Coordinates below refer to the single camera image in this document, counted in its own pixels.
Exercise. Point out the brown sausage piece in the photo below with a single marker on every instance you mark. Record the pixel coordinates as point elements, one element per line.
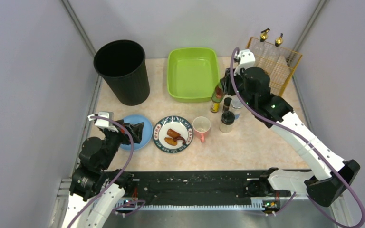
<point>171,133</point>

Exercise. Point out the gold wire basket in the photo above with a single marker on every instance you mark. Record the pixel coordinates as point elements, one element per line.
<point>284,69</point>

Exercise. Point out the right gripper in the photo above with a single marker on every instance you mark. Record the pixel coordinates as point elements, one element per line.
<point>230,80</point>

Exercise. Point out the white plate green rim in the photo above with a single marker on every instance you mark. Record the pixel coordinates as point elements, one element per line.
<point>178,124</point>

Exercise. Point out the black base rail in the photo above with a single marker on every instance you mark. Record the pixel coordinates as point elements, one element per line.
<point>200,190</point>

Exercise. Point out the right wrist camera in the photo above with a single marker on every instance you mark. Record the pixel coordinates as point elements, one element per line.
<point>245,59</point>

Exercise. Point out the dark sauce dispenser bottle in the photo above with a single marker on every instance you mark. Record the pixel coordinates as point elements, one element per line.
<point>275,52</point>

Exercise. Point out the pink mug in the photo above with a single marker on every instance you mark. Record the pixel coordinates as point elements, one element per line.
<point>201,127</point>

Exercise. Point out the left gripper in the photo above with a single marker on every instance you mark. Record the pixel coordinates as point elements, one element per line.
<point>125,132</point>

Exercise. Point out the silver lid glass jar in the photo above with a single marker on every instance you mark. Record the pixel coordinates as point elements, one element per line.
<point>236,107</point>

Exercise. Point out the black lid seasoning jar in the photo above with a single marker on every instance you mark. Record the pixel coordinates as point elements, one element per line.
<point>227,121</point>

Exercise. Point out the green plastic basin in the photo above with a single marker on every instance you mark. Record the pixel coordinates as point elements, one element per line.
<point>192,74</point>

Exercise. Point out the dark red octopus tentacle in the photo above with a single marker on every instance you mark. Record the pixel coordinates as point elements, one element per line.
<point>181,139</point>

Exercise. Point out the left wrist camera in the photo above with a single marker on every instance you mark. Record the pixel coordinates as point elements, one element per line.
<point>101,121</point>

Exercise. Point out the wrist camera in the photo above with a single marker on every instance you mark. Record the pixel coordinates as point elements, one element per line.
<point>245,59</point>
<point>101,121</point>

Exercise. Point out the small yellow label bottle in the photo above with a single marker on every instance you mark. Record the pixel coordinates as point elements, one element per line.
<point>215,107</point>

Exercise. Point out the blue plate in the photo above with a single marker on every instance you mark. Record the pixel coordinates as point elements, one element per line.
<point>146,131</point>

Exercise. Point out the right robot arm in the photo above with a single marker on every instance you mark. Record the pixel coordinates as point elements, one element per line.
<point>329,176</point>

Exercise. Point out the clear oil dispenser bottle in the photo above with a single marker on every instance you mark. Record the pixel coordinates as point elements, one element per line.
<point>259,48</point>

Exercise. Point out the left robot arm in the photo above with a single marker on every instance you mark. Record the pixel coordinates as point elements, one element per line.
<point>94,190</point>

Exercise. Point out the black plastic trash bin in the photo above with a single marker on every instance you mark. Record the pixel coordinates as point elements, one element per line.
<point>121,64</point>

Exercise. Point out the green label sauce bottle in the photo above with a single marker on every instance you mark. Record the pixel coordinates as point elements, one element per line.
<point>218,93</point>

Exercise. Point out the small black cap bottle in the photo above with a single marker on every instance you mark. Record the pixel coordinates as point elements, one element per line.
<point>226,104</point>

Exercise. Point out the orange food slice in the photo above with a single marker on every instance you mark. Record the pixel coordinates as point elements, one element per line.
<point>170,141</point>

